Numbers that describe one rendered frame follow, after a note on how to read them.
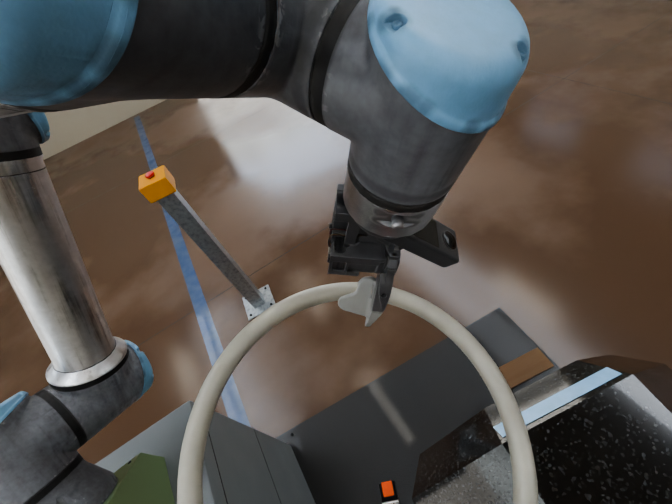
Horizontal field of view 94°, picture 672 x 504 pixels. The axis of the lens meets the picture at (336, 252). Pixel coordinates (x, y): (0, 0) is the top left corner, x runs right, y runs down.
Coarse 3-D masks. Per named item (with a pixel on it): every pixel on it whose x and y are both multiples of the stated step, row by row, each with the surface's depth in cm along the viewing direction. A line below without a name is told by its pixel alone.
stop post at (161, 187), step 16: (144, 176) 136; (160, 176) 133; (144, 192) 132; (160, 192) 134; (176, 192) 143; (176, 208) 144; (192, 224) 153; (208, 240) 162; (208, 256) 169; (224, 256) 173; (224, 272) 180; (240, 272) 187; (240, 288) 194; (256, 288) 209; (256, 304) 210; (272, 304) 210
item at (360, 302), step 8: (360, 280) 40; (368, 280) 39; (360, 288) 40; (368, 288) 40; (344, 296) 41; (352, 296) 41; (360, 296) 41; (368, 296) 41; (344, 304) 41; (352, 304) 41; (360, 304) 41; (368, 304) 41; (352, 312) 42; (360, 312) 42; (368, 312) 42; (376, 312) 41; (368, 320) 43
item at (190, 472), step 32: (320, 288) 53; (352, 288) 53; (256, 320) 49; (448, 320) 52; (224, 352) 47; (480, 352) 50; (224, 384) 46; (192, 416) 43; (512, 416) 46; (192, 448) 41; (512, 448) 45; (192, 480) 40
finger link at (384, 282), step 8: (384, 272) 38; (392, 272) 36; (376, 280) 39; (384, 280) 37; (392, 280) 37; (376, 288) 39; (384, 288) 37; (376, 296) 39; (384, 296) 38; (376, 304) 40; (384, 304) 39
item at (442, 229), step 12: (432, 228) 36; (444, 228) 38; (396, 240) 34; (408, 240) 34; (420, 240) 34; (432, 240) 36; (444, 240) 37; (420, 252) 36; (432, 252) 36; (444, 252) 36; (456, 252) 38; (444, 264) 38
